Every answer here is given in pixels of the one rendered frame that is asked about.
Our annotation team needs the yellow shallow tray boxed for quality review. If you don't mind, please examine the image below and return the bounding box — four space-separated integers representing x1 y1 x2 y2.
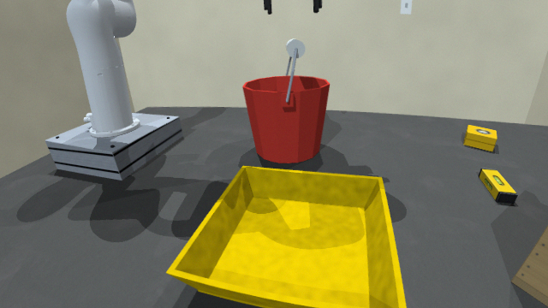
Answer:
166 166 407 308

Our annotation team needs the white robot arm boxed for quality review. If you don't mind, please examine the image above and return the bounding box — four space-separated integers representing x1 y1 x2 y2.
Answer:
67 0 140 138

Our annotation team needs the brown wooden crate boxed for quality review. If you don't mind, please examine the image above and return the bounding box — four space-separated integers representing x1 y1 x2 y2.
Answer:
511 225 548 307

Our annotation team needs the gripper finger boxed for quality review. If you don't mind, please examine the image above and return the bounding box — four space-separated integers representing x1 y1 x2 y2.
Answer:
313 0 322 13
264 0 272 15

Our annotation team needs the yellow spirit level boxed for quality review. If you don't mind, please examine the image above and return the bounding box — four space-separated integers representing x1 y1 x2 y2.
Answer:
479 168 518 204

